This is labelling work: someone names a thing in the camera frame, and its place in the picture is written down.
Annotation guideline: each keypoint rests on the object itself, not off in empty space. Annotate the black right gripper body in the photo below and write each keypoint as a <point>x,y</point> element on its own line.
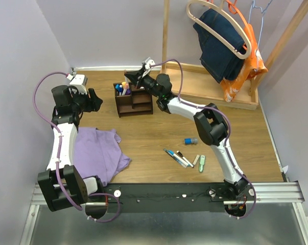
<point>147,82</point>

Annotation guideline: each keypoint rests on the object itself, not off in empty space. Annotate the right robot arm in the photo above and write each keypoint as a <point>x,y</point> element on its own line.
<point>212,126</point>

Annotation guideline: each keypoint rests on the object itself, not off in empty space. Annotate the wooden clothes rack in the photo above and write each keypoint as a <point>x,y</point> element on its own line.
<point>199,84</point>

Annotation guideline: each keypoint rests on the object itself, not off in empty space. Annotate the orange plastic hanger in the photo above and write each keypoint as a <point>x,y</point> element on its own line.
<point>243,32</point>

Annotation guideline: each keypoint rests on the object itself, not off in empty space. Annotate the wooden clothes hanger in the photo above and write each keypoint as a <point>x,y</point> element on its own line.
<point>218,23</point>

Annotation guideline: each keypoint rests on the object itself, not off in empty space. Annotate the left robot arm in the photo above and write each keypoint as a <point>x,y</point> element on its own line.
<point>61,184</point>

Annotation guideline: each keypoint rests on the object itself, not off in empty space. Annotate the dark brown wooden desk organizer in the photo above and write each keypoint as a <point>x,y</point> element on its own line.
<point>137,102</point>

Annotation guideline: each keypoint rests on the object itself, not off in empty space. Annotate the dark blue jeans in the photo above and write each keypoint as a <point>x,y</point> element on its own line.
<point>218,60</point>

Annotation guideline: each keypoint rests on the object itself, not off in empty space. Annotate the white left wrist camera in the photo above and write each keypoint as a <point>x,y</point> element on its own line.
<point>77,84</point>

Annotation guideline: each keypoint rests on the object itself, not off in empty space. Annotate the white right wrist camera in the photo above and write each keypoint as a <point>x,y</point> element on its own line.
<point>148,64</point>

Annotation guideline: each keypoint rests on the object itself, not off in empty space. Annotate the white marker with brown cap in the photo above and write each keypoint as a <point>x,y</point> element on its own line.
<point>126,81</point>

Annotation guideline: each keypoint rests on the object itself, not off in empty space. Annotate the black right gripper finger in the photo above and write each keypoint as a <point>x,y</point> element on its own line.
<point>139,85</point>
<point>134,76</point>

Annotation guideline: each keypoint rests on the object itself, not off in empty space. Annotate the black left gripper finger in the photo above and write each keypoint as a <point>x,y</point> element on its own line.
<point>95,106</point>
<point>94,98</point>

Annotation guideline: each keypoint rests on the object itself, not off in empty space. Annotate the white marker with dark-blue cap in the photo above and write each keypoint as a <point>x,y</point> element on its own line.
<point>120,90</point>

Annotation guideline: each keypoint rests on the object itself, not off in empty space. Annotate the purple cloth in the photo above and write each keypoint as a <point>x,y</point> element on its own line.
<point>98,153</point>

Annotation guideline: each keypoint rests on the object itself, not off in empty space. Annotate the green stapler remover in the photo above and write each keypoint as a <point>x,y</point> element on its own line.
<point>201,163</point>

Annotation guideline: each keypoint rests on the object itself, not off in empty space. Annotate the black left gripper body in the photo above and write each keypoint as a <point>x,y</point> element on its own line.
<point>80,101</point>

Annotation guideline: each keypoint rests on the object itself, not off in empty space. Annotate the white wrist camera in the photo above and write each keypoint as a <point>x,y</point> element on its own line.
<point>148,64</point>
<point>77,84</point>

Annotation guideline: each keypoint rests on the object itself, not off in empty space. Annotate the blue and grey cylinder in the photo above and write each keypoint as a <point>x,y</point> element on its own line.
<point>188,141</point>

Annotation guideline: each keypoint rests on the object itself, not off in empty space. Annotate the orange cloth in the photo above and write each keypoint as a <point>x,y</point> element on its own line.
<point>252,67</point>

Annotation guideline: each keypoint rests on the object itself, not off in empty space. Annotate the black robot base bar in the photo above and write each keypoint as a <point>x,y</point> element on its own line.
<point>176,197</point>

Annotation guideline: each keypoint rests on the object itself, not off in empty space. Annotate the clear blue ink pen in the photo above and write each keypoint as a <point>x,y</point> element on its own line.
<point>171,154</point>

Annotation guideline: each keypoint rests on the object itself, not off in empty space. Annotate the white marker with black cap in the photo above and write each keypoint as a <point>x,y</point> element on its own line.
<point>187,161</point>

